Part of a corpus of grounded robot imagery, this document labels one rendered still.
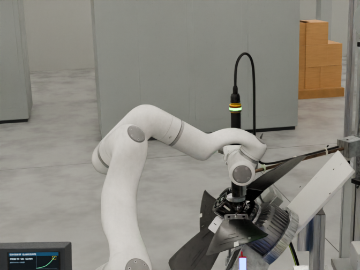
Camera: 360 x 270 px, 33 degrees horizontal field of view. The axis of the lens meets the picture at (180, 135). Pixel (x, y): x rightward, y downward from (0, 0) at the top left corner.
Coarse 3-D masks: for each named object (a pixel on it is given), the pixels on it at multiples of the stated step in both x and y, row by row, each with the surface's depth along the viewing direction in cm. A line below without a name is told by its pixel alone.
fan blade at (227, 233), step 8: (224, 224) 227; (232, 224) 225; (240, 224) 224; (248, 224) 224; (216, 232) 222; (224, 232) 220; (232, 232) 218; (240, 232) 217; (248, 232) 216; (256, 232) 214; (264, 232) 213; (216, 240) 217; (224, 240) 215; (232, 240) 213; (240, 240) 211; (248, 240) 209; (256, 240) 208; (208, 248) 215; (216, 248) 213; (224, 248) 210; (232, 248) 208
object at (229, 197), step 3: (243, 186) 230; (243, 189) 230; (243, 192) 231; (228, 195) 232; (231, 195) 232; (243, 195) 231; (228, 198) 229; (231, 198) 229; (234, 198) 228; (237, 198) 228; (240, 198) 228; (243, 198) 229; (231, 201) 228; (234, 201) 228; (237, 201) 228; (240, 201) 228
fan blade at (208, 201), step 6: (204, 192) 274; (204, 198) 271; (210, 198) 263; (204, 204) 270; (210, 204) 262; (204, 210) 269; (210, 210) 262; (204, 216) 269; (210, 216) 263; (204, 222) 269; (210, 222) 263
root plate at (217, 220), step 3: (216, 216) 244; (216, 219) 243; (219, 219) 243; (222, 219) 242; (213, 222) 243; (216, 222) 243; (219, 222) 242; (210, 225) 243; (213, 225) 243; (216, 225) 242; (219, 225) 242; (210, 228) 243; (213, 228) 242; (216, 228) 242; (213, 231) 242
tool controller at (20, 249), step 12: (0, 252) 196; (12, 252) 196; (24, 252) 196; (36, 252) 196; (48, 252) 195; (60, 252) 195; (0, 264) 196; (12, 264) 196; (24, 264) 196; (36, 264) 196; (48, 264) 195; (60, 264) 195
